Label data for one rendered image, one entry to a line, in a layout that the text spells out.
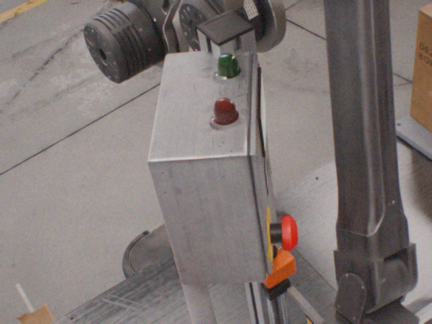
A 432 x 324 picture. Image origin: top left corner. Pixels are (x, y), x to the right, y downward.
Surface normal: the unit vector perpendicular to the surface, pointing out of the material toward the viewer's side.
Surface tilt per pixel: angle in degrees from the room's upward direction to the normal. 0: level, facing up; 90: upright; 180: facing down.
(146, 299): 0
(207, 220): 90
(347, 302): 70
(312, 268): 0
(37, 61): 0
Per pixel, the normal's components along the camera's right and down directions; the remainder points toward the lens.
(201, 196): -0.05, 0.69
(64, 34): -0.14, -0.72
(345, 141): -0.81, 0.22
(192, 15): -0.78, 0.51
